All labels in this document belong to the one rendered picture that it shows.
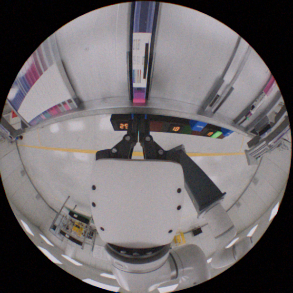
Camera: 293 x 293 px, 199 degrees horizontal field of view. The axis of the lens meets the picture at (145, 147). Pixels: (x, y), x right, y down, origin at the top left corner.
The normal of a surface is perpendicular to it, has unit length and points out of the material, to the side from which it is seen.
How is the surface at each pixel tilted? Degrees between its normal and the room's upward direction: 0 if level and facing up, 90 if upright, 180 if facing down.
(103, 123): 0
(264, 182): 90
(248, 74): 46
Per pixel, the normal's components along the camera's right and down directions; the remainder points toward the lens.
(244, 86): -0.01, 0.92
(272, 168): -1.00, -0.03
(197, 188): -0.40, -0.85
